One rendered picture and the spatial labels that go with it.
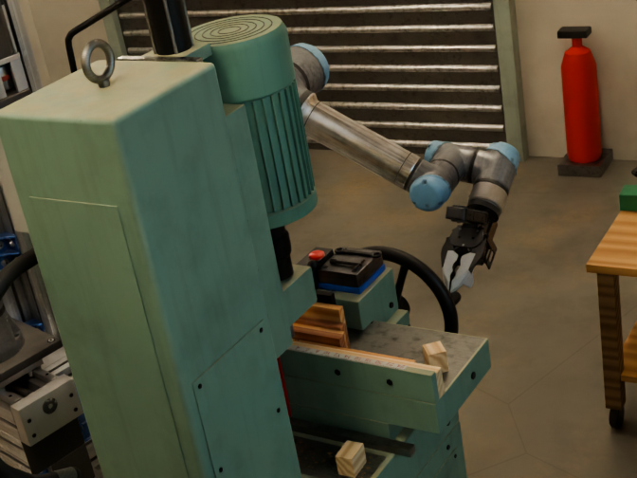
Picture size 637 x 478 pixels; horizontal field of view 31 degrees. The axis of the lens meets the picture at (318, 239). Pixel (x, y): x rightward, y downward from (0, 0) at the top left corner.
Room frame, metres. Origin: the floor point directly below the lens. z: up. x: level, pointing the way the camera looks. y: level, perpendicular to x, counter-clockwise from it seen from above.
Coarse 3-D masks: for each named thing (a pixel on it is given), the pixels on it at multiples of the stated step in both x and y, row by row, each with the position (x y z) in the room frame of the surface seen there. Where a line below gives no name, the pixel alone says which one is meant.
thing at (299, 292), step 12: (300, 276) 1.72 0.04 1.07; (312, 276) 1.75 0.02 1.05; (288, 288) 1.69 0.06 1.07; (300, 288) 1.71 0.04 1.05; (312, 288) 1.74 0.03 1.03; (288, 300) 1.68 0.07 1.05; (300, 300) 1.71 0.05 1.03; (312, 300) 1.73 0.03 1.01; (288, 312) 1.68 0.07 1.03; (300, 312) 1.70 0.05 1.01
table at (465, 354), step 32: (384, 352) 1.70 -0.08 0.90; (416, 352) 1.68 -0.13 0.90; (448, 352) 1.67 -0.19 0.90; (480, 352) 1.66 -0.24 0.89; (288, 384) 1.69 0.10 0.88; (320, 384) 1.65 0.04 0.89; (448, 384) 1.57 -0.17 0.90; (384, 416) 1.58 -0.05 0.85; (416, 416) 1.54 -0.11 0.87; (448, 416) 1.55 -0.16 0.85
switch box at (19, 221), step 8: (0, 144) 1.51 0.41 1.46; (0, 152) 1.52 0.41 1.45; (0, 160) 1.52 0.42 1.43; (0, 168) 1.52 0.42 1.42; (8, 168) 1.51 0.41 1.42; (0, 176) 1.52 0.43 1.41; (8, 176) 1.52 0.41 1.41; (8, 184) 1.52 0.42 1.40; (8, 192) 1.52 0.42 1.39; (8, 200) 1.52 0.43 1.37; (16, 200) 1.51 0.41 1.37; (16, 208) 1.52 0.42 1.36; (16, 216) 1.52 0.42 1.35; (16, 224) 1.52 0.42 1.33; (24, 224) 1.51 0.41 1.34
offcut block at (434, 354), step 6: (432, 342) 1.64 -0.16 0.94; (438, 342) 1.64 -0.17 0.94; (426, 348) 1.63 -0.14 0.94; (432, 348) 1.62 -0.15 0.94; (438, 348) 1.62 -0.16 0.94; (444, 348) 1.62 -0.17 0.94; (426, 354) 1.62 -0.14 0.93; (432, 354) 1.60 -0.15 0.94; (438, 354) 1.61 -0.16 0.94; (444, 354) 1.61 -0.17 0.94; (426, 360) 1.63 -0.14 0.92; (432, 360) 1.60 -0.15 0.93; (438, 360) 1.61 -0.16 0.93; (444, 360) 1.61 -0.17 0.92; (438, 366) 1.61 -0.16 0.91; (444, 366) 1.61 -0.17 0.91; (444, 372) 1.61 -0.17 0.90
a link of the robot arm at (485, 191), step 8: (480, 184) 2.16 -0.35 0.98; (488, 184) 2.15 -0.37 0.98; (472, 192) 2.16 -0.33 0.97; (480, 192) 2.14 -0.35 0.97; (488, 192) 2.13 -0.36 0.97; (496, 192) 2.13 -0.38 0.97; (504, 192) 2.14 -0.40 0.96; (488, 200) 2.12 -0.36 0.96; (496, 200) 2.12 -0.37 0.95; (504, 200) 2.14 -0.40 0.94
